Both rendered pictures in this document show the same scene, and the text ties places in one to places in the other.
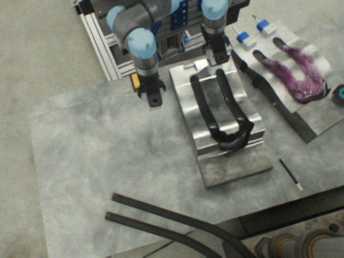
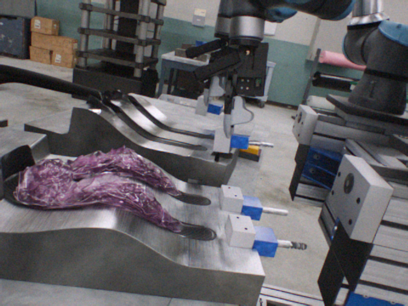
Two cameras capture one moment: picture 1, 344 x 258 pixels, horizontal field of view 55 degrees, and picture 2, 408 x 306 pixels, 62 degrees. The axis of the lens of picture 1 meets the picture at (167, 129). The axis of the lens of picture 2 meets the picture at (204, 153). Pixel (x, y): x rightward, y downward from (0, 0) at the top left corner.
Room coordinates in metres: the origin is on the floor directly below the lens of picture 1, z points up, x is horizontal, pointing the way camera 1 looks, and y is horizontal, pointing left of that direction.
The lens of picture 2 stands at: (0.91, -0.96, 1.14)
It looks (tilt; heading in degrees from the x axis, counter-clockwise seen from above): 19 degrees down; 109
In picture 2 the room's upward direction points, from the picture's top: 12 degrees clockwise
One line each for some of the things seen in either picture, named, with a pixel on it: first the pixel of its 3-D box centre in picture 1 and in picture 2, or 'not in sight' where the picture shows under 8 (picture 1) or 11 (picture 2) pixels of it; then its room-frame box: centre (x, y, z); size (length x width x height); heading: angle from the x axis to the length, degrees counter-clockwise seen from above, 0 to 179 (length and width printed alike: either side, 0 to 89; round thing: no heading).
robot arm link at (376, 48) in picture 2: not in sight; (394, 47); (1.00, 0.14, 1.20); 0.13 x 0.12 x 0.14; 119
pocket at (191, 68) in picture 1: (190, 70); not in sight; (0.68, -0.12, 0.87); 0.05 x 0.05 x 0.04; 9
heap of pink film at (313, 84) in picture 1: (296, 70); (105, 178); (0.61, -0.54, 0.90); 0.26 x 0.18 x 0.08; 27
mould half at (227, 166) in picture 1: (218, 115); (142, 133); (0.47, -0.21, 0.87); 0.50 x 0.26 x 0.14; 9
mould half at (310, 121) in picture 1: (294, 75); (99, 203); (0.61, -0.55, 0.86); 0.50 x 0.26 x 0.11; 27
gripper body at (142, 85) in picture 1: (147, 74); (224, 56); (0.56, 0.04, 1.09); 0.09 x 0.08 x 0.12; 9
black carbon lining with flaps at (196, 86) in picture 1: (221, 106); (148, 117); (0.48, -0.21, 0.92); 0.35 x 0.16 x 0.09; 9
